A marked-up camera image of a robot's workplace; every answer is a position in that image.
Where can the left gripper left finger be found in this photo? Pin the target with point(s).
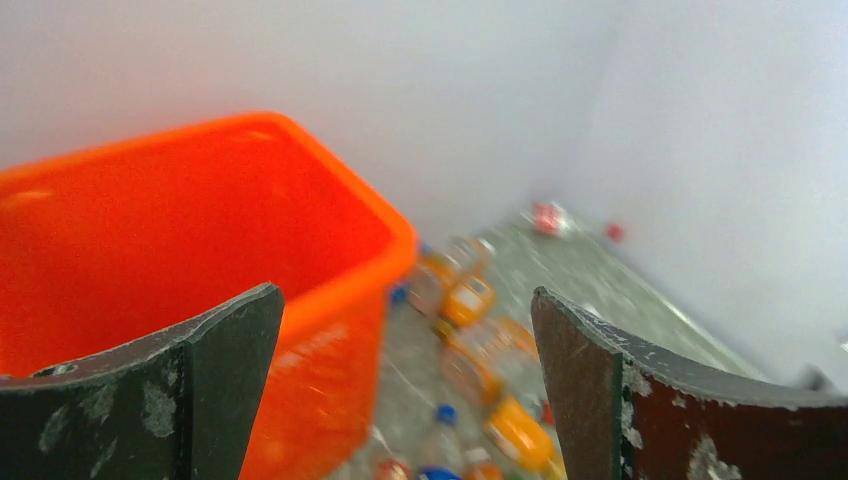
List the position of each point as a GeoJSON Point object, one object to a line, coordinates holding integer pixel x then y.
{"type": "Point", "coordinates": [179, 403]}

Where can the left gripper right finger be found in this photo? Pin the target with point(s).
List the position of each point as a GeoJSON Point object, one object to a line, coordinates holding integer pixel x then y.
{"type": "Point", "coordinates": [626, 408]}

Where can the orange soda bottle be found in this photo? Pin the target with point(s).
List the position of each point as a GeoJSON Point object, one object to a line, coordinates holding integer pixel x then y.
{"type": "Point", "coordinates": [521, 437]}

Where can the orange plastic bin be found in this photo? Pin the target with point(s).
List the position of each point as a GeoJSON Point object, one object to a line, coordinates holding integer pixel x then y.
{"type": "Point", "coordinates": [104, 246]}

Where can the wide orange label bottle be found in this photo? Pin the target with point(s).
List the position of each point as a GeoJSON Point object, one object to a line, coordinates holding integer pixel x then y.
{"type": "Point", "coordinates": [484, 360]}

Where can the orange tea bottle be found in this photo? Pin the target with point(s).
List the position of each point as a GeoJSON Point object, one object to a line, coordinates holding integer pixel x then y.
{"type": "Point", "coordinates": [480, 465]}

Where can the pepsi bottle centre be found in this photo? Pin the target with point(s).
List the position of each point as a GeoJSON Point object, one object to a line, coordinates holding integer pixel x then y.
{"type": "Point", "coordinates": [439, 453]}

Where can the small orange bottle far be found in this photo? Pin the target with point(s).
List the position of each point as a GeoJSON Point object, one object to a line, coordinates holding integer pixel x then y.
{"type": "Point", "coordinates": [464, 305]}

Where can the red label bottle far corner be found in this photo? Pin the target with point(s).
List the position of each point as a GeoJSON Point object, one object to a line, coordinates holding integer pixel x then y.
{"type": "Point", "coordinates": [551, 219]}

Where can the large orange juice bottle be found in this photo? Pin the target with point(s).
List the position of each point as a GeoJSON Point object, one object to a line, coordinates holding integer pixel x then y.
{"type": "Point", "coordinates": [439, 271]}

